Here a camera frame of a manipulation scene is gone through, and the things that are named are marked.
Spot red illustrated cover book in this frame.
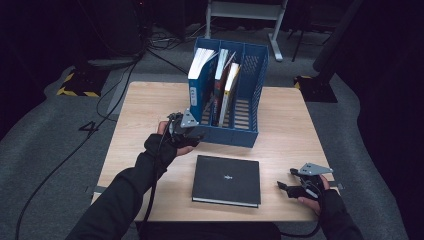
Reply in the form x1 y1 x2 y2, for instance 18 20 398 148
212 48 236 128

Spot person's left hand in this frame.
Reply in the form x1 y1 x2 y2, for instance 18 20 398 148
143 120 195 168

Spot left hand-held gripper cable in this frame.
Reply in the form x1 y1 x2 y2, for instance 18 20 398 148
138 112 184 240

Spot long black floor cable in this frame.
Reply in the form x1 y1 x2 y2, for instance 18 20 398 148
14 49 148 240

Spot straight black floor cable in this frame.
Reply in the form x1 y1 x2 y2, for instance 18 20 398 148
146 48 191 77

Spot yellow cover book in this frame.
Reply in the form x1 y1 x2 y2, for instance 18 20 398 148
218 62 242 128

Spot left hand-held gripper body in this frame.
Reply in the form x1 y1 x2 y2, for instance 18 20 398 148
167 108 200 149

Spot dark grey slanted pole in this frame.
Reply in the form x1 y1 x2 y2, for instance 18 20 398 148
312 0 366 84

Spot blue landscape cover book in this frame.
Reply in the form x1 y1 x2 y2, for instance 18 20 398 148
187 47 219 124

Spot black hardcover book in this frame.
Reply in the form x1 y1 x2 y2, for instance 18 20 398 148
191 154 262 208

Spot right hand-held gripper cable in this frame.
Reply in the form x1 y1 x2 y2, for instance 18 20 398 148
279 176 328 239

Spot white metal frame stand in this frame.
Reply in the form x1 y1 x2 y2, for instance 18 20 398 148
204 0 289 63

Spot hand-held gripper cable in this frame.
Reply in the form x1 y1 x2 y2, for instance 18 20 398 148
138 112 184 240
279 176 328 239

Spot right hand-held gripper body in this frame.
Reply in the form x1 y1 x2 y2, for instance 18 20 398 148
289 162 334 201

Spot black tripod stand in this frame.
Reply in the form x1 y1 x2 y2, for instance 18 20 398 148
288 28 331 63

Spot black yellow-striped stand base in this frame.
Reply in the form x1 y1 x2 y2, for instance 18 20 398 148
55 68 111 98
293 74 338 104

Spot blue plastic file rack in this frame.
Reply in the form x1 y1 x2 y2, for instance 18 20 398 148
187 36 270 149

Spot person's right hand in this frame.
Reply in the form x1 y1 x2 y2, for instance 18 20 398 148
297 175 345 217

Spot tangle of black floor cables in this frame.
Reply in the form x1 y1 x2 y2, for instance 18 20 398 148
146 26 205 51

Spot looped black floor cable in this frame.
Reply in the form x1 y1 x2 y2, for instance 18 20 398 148
95 64 138 123

